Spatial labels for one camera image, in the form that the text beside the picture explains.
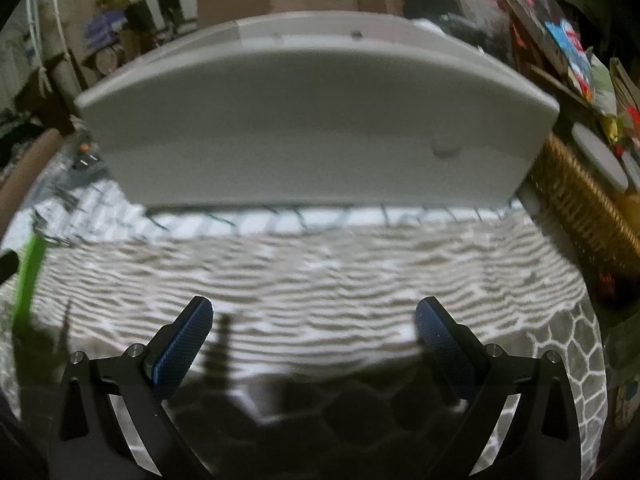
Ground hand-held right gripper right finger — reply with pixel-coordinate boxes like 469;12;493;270
414;296;583;480

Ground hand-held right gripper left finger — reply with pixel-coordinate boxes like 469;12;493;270
47;296;213;480

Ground white plastic container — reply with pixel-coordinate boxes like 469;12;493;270
74;12;561;211

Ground wicker basket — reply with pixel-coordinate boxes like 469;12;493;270
530;132;640;278

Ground small orange tipped tool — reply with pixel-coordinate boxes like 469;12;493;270
72;142;103;170

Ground grey round plate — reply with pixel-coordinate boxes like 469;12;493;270
570;122;630;193
620;152;640;191

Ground black white patterned cloth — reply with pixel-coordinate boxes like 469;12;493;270
0;110;46;161

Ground pile of colourful packages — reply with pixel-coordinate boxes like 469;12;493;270
500;0;603;106

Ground purple packet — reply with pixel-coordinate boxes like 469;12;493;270
82;10;126;53

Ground black speaker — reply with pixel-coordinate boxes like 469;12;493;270
156;0;182;26

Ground white clothes rack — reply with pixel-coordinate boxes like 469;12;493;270
22;0;68;86

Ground green handled utensil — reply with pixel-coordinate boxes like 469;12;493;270
11;234;48;333

